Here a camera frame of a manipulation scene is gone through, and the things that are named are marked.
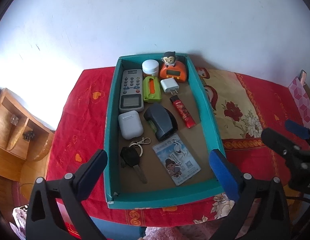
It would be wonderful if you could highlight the green utility knife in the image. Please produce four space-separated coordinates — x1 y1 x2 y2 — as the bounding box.
143 77 162 103

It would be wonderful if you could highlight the black stapler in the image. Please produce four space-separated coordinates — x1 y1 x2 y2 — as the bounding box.
143 104 179 142

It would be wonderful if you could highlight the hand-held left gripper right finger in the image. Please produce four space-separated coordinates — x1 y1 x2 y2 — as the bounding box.
209 149 292 240

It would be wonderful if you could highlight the white earbuds case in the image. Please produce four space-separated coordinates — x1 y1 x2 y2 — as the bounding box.
118 112 144 140

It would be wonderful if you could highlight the orange monkey alarm clock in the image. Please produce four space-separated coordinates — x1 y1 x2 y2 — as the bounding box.
159 51 188 83

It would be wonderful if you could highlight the polka dot bag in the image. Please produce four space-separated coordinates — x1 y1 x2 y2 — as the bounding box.
11 205 29 240

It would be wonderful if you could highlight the red lighter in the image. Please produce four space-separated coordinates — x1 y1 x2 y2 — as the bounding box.
169 96 196 128

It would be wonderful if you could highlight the wooden cabinet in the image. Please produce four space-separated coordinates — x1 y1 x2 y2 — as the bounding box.
0 87 55 180

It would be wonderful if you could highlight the white charger plug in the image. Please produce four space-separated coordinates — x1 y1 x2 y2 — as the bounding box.
160 78 180 97

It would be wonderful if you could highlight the black car key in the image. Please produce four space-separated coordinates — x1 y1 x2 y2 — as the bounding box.
120 137 151 184

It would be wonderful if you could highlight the teal cardboard box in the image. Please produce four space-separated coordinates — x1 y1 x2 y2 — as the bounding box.
104 53 225 209

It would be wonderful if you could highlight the white lid jar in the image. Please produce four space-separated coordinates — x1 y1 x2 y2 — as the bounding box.
142 59 160 77

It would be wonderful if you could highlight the red floral blanket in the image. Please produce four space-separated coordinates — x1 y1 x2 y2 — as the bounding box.
45 66 310 230

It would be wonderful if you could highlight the dark blue cloth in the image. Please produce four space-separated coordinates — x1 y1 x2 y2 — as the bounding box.
91 216 147 240

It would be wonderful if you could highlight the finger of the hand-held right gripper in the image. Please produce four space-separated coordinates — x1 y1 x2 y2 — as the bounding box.
285 119 310 140
261 128 303 165

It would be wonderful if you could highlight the pink fluffy rug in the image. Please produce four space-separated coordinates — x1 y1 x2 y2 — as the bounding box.
145 226 220 240

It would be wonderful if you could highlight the grey remote control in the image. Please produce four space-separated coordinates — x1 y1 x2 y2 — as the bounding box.
119 69 145 113

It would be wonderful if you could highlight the cartoon printed card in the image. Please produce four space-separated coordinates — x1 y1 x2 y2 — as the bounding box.
152 134 202 186

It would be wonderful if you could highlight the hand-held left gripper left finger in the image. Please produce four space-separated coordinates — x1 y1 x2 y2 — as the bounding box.
25 149 108 240

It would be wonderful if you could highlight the pink patterned box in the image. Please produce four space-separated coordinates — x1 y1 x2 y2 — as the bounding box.
288 77 310 128

